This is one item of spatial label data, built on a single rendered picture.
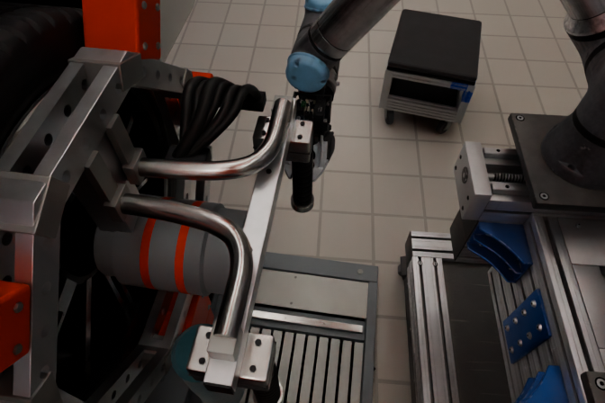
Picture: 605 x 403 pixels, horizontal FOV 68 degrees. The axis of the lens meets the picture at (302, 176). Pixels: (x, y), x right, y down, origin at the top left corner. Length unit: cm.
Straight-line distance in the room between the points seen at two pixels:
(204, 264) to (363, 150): 138
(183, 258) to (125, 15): 32
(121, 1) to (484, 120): 181
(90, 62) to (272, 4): 225
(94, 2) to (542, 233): 83
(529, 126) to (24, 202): 85
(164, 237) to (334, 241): 109
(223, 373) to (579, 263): 67
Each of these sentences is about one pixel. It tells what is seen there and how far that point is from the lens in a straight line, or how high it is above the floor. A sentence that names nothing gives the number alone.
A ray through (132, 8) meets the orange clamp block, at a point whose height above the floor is 114.
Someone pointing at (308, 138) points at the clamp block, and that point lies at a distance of 69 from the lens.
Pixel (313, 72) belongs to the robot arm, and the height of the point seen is 97.
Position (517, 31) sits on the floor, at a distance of 282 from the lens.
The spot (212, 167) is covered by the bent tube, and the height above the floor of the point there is 101.
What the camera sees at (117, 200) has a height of 102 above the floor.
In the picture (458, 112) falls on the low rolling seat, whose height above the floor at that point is 15.
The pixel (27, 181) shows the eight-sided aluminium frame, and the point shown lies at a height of 112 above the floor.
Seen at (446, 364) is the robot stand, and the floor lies 21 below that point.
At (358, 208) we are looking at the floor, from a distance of 176.
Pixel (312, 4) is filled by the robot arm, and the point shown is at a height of 100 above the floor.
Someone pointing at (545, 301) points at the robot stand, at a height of 69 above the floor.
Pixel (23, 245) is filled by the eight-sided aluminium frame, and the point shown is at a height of 109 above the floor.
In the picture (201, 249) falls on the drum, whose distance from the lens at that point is 63.
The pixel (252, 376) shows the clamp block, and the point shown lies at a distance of 52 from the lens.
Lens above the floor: 146
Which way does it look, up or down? 53 degrees down
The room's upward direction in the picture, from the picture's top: straight up
